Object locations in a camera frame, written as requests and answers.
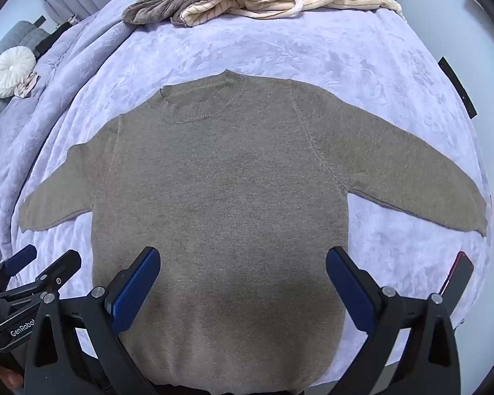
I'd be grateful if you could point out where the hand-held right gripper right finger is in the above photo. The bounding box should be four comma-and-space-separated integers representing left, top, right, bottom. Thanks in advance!
326, 246, 466, 395

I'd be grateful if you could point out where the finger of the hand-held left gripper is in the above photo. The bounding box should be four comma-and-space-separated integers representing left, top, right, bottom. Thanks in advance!
0, 249, 82, 302
0, 244, 39, 294

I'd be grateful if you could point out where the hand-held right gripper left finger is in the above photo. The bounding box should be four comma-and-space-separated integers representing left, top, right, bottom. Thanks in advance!
24, 246, 162, 395

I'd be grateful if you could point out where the olive brown knit sweater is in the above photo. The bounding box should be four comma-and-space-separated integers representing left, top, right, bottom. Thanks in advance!
18, 69, 490, 393

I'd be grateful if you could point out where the person's left hand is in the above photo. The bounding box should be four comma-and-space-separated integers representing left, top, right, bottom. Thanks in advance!
0, 368, 25, 391

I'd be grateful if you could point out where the small beige floral cloth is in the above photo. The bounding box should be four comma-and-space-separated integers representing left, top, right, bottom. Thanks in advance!
14, 72, 40, 99

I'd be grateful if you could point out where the white round pleated pillow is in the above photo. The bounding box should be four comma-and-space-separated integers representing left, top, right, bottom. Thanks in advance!
0, 46, 37, 99

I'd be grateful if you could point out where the black flat strip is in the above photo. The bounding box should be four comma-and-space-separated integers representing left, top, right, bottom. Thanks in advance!
437, 57, 478, 121

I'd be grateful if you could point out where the lavender embossed blanket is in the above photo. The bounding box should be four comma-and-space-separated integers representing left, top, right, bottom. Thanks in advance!
0, 0, 492, 379

